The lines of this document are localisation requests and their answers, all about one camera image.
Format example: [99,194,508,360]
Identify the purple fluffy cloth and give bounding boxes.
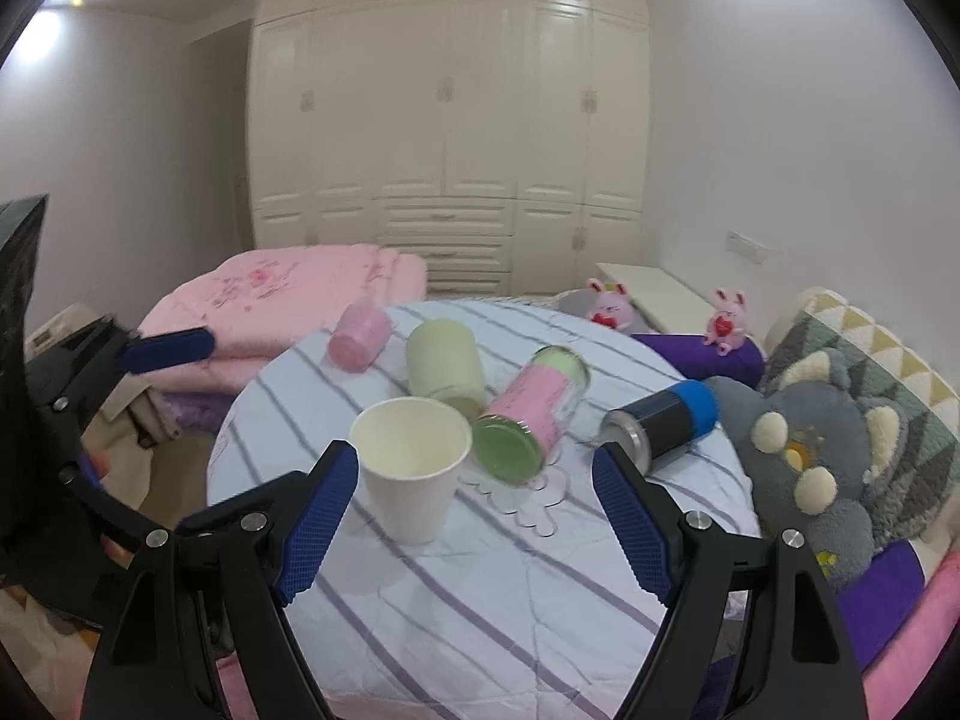
[161,388,235,437]

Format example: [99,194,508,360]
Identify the grey plush cat toy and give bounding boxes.
[705,349,908,586]

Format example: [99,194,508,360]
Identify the white wardrobe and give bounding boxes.
[247,0,652,297]

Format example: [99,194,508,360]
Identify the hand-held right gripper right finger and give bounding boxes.
[591,444,867,720]

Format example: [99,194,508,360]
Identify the pink rabbit plush toy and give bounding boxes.
[586,277,635,332]
[701,286,755,355]

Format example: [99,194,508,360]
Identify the purple blanket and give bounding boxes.
[832,540,932,670]

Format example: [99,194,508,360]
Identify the triangle pattern pillow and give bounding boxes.
[761,289,960,541]

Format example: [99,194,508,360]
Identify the pale green cup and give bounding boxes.
[406,319,488,421]

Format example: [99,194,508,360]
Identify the purple pillow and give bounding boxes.
[634,330,766,391]

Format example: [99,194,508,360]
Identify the blue and black can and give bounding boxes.
[598,380,719,477]

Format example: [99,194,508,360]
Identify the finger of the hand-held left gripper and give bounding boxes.
[56,457,173,552]
[30,319,218,410]

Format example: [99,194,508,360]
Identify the white paper cup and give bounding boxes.
[349,395,472,545]

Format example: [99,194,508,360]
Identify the beige cloth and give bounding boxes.
[75,386,162,522]

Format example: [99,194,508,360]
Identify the pink cup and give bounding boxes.
[328,302,394,373]

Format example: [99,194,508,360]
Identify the glass jar with green lid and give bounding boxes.
[471,345,592,488]

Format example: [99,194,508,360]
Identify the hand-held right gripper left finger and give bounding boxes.
[79,441,359,720]

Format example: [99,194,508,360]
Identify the folded pink quilt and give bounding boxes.
[139,244,428,395]

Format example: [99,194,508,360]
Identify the white bedside table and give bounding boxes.
[596,262,717,335]

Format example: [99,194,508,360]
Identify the clear flower-shaped coaster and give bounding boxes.
[457,457,567,537]

